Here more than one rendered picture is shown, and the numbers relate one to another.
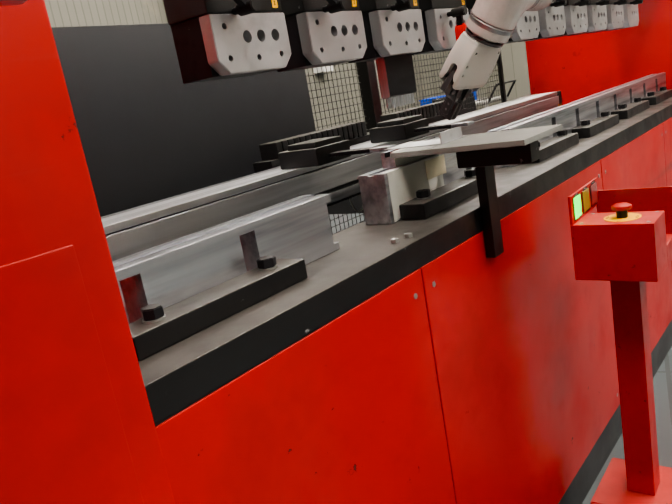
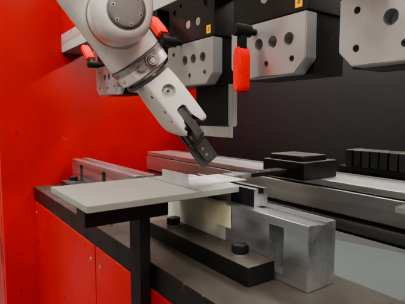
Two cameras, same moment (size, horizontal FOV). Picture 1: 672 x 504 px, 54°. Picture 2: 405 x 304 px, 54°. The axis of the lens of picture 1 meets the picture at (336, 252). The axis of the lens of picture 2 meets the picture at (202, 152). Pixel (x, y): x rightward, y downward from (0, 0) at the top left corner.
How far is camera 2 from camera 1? 1.76 m
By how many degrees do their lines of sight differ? 103
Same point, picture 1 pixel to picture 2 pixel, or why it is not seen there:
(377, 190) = not seen: hidden behind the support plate
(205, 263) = (93, 175)
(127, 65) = not seen: hidden behind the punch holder
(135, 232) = (180, 164)
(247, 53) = (103, 85)
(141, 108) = (299, 100)
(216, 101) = (363, 101)
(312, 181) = (287, 189)
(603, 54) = not seen: outside the picture
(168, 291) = (86, 177)
